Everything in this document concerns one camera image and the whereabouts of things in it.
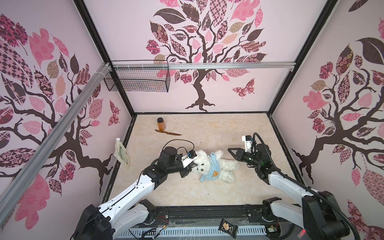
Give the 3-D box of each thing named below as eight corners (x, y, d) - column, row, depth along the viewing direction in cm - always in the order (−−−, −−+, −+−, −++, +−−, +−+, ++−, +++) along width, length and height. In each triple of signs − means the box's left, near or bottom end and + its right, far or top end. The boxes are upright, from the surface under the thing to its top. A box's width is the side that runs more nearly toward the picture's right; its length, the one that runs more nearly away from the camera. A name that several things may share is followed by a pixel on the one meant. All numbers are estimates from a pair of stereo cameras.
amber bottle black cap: (158, 129, 112) (155, 120, 104) (161, 125, 115) (158, 116, 107) (163, 131, 111) (161, 122, 103) (166, 126, 114) (164, 118, 106)
